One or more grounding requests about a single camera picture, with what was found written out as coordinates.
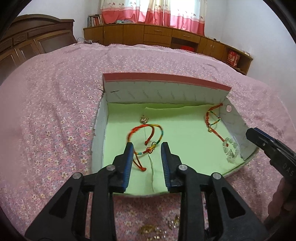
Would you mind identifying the red multicolour cord bracelet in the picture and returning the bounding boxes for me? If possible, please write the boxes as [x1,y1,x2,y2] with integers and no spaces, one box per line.
[205,102,230,147]

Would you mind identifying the red rainbow cord bracelet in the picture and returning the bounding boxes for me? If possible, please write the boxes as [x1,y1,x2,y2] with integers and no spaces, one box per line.
[126,123,165,172]

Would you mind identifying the red gift bag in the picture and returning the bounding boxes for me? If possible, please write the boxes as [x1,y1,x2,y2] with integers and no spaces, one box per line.
[226,50,240,67]

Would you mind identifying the pink cardboard box green liner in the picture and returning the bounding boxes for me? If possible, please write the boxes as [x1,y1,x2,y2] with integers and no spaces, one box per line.
[91,73,257,196]

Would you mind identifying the pink white curtains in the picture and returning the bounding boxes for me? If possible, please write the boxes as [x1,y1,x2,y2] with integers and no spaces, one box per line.
[101,0,207,36]

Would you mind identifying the green white bead bracelet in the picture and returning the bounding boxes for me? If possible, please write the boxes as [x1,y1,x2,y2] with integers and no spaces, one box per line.
[222,137,241,164]

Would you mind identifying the dark wooden headboard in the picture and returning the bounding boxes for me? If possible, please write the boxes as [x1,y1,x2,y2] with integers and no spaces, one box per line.
[1,14,77,83]

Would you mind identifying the right hand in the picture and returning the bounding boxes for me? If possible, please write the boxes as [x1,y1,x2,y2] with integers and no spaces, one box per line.
[268,178,295,219]

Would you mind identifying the gold charm earrings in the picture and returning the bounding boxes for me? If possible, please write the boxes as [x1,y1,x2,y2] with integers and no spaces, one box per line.
[138,215,180,240]

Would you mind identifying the small gold charm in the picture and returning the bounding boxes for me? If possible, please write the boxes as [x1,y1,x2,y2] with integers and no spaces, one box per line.
[140,115,149,124]

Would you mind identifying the books on shelf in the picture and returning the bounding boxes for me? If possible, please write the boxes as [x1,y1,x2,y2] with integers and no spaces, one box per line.
[88,14,105,28]

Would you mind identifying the wooden low cabinet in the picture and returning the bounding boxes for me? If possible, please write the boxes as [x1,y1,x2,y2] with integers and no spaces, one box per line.
[83,24,253,75]

